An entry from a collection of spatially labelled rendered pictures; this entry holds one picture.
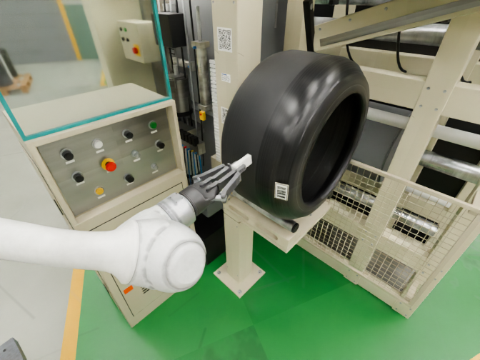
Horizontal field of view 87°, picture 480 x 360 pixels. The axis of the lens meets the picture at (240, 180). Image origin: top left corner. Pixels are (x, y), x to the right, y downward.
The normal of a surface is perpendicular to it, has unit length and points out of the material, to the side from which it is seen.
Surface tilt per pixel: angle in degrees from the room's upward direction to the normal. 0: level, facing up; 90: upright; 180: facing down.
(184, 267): 67
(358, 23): 90
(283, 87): 37
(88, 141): 90
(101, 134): 90
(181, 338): 0
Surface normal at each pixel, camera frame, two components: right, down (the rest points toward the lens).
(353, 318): 0.00, -0.80
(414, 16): -0.70, 0.43
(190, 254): 0.69, 0.11
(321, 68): -0.02, -0.50
